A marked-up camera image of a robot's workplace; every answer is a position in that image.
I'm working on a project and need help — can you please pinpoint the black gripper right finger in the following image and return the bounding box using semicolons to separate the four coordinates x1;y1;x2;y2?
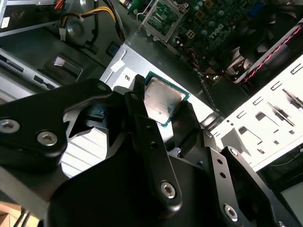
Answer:
181;101;303;227

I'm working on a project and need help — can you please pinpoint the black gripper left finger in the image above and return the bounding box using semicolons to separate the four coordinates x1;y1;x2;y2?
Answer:
0;74;184;213

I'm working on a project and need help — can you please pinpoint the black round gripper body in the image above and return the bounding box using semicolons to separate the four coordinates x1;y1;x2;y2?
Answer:
46;150;225;227

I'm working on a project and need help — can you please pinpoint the silver green CPU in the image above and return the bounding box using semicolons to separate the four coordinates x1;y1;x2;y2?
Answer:
143;70;191;129

